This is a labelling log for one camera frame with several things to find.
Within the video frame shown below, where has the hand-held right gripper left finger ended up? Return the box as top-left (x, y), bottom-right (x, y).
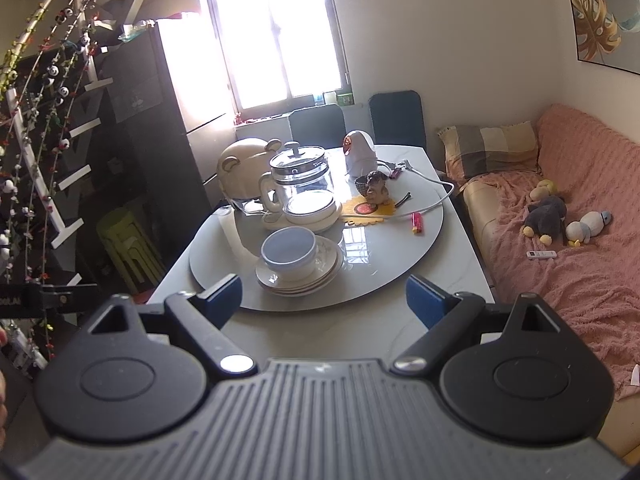
top-left (89, 274), bottom-right (258, 376)

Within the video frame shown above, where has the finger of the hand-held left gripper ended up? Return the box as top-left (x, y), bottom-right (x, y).
top-left (40, 284), bottom-right (99, 314)

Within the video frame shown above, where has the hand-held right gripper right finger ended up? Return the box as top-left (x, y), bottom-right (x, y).
top-left (392, 274), bottom-right (563, 376)

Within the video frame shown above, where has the white leaf pattern plate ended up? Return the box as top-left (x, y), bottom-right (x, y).
top-left (257, 260), bottom-right (346, 296)
top-left (256, 235), bottom-right (342, 286)

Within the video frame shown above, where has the translucent plastic bowl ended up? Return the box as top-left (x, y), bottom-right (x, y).
top-left (260, 226), bottom-right (319, 268)

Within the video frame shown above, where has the white flower pattern plate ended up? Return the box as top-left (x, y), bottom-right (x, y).
top-left (256, 252), bottom-right (344, 291)

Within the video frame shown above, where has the grey round turntable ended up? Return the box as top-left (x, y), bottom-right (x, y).
top-left (189, 160), bottom-right (445, 311)

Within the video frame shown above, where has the stack of green stools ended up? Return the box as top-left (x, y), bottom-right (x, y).
top-left (96, 207), bottom-right (166, 293)

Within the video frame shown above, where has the brown figurine ornament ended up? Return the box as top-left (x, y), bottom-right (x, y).
top-left (354, 170), bottom-right (391, 206)

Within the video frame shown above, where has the cream kettle base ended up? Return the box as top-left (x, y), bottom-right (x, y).
top-left (261, 195), bottom-right (343, 233)

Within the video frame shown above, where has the dark grey plush toy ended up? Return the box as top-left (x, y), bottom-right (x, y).
top-left (522, 195), bottom-right (568, 247)

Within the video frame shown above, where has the glass kettle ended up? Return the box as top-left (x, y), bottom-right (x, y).
top-left (258, 142), bottom-right (335, 211)

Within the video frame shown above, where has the white egg shaped device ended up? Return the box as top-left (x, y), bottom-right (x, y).
top-left (343, 130), bottom-right (378, 177)

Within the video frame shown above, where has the yellow plush toy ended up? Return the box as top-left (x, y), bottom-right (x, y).
top-left (529, 179), bottom-right (558, 202)

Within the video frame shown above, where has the pink blanket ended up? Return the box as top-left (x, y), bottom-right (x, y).
top-left (462, 104), bottom-right (640, 401)

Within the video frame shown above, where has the checked pillow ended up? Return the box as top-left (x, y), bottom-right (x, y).
top-left (436, 121), bottom-right (540, 181)

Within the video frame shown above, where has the white blue penguin plush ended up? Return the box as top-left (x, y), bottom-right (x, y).
top-left (566, 210), bottom-right (613, 247)

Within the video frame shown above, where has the dark cabinet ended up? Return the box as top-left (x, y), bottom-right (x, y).
top-left (100, 22), bottom-right (236, 281)

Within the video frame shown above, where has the dark blue chair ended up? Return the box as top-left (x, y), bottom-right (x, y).
top-left (368, 91), bottom-right (427, 150)
top-left (288, 104), bottom-right (347, 148)

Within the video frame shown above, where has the flower garland with pandas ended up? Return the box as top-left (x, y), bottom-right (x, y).
top-left (0, 0), bottom-right (108, 361)

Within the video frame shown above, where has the clear glass dish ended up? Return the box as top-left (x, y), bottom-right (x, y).
top-left (117, 20), bottom-right (156, 43)

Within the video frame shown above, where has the window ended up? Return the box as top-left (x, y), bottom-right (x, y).
top-left (195, 0), bottom-right (351, 118)

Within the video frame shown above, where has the white slatted stair frame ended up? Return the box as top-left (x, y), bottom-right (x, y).
top-left (0, 0), bottom-right (168, 286)

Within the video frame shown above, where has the white cable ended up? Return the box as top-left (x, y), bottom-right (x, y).
top-left (377, 160), bottom-right (456, 218)

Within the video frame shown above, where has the leaf print wall poster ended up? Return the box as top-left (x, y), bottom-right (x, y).
top-left (561, 0), bottom-right (640, 77)

